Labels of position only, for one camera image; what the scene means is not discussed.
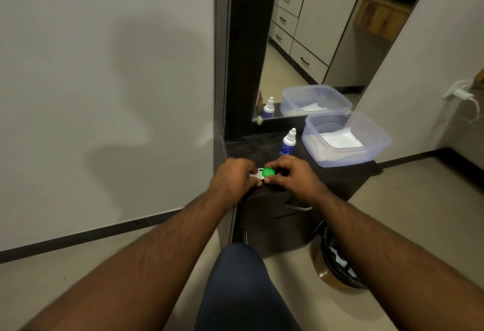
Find person's right hand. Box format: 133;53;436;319
263;154;332;207

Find person's left hand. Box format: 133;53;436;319
206;157;265;211

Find white contact lens case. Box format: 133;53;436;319
248;168;276;188

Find small solution dropper bottle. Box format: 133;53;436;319
279;128;297;158

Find person's right forearm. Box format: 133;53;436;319
316;190;484;331

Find person's left forearm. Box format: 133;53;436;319
19;190;227;331

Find clear plastic container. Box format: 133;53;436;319
301;110;393;168

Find black dresser cabinet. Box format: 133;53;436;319
213;0;385;259

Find stack of white tissues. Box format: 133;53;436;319
319;127;365;149

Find crumpled white tissue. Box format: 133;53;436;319
328;245;358;279

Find trash bin with black liner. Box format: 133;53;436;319
313;225;370;292

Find dark blue trousers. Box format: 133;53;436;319
193;243;303;331

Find dresser mirror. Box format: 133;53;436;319
252;0;441;123

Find white charger cable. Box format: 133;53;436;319
442;100;484;125

